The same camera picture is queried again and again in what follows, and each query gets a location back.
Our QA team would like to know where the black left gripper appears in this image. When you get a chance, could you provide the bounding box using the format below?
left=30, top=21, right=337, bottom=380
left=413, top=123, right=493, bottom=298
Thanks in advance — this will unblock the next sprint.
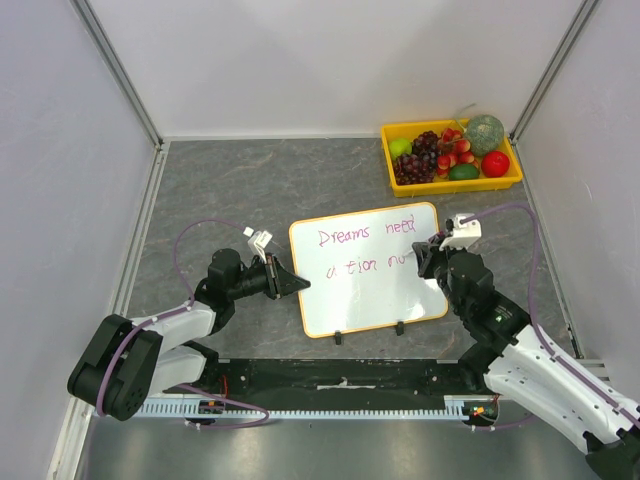
left=228, top=252, right=309, bottom=300

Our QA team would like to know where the orange framed whiteboard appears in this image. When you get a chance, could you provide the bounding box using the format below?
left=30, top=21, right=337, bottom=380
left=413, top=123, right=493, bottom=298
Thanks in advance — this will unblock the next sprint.
left=289, top=202, right=448, bottom=338

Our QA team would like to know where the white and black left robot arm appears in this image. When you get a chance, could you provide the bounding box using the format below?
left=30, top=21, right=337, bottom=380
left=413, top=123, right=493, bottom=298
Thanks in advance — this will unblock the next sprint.
left=67, top=249, right=311, bottom=421

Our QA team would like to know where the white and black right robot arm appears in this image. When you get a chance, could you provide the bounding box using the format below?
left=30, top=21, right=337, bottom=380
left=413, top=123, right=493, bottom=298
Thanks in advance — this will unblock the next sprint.
left=412, top=240, right=639, bottom=479

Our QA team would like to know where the dark purple grape bunch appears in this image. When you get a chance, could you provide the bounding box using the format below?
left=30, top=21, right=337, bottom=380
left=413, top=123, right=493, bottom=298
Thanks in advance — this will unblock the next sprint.
left=392, top=154, right=437, bottom=186

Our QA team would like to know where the red cherry cluster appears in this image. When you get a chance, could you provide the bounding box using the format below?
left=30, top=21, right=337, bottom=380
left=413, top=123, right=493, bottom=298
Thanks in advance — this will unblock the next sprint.
left=436, top=128, right=480, bottom=180

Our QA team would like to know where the dark red grape bunch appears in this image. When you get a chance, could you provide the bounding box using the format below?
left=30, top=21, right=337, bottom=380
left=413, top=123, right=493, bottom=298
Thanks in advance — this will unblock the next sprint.
left=412, top=130, right=440, bottom=156

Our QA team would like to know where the green apple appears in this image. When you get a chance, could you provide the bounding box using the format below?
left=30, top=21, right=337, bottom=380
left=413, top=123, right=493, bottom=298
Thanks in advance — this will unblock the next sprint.
left=389, top=138, right=412, bottom=158

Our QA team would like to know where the red apple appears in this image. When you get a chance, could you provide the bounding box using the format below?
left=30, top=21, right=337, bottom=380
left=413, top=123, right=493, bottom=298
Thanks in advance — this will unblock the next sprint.
left=481, top=151, right=511, bottom=178

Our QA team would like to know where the yellow plastic fruit tray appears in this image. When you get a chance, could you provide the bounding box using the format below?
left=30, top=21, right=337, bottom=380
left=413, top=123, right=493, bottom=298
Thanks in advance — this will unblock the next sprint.
left=380, top=119, right=523, bottom=197

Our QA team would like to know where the green netted melon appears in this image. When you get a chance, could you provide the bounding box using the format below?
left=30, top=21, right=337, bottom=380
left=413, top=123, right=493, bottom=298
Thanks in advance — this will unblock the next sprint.
left=464, top=114, right=504, bottom=157

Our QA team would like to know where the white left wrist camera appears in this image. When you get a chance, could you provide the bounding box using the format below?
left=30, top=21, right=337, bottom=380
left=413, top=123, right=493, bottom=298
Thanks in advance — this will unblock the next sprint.
left=243, top=227, right=273, bottom=263

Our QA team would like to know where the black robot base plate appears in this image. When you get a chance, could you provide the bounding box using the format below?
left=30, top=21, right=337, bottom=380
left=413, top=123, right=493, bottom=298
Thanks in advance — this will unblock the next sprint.
left=195, top=359, right=490, bottom=411

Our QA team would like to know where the light blue slotted cable duct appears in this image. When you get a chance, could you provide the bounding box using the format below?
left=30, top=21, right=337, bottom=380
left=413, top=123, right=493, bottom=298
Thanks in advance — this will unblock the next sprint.
left=134, top=395, right=501, bottom=420

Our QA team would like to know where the left aluminium floor rail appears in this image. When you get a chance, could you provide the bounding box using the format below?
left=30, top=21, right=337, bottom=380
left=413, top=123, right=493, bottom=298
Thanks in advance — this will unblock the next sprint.
left=106, top=143, right=170, bottom=316

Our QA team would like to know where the right aluminium frame post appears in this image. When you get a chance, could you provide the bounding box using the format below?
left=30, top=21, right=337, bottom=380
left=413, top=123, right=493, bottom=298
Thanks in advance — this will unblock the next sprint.
left=509, top=0, right=601, bottom=146

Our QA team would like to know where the aluminium frame post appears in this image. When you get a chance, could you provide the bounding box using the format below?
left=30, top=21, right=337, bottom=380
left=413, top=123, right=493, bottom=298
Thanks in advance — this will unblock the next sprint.
left=509, top=0, right=601, bottom=146
left=70, top=0, right=164, bottom=149

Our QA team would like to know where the left aluminium frame post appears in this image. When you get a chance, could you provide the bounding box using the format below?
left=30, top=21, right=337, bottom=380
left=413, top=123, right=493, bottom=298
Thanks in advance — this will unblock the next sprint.
left=70, top=0, right=164, bottom=149

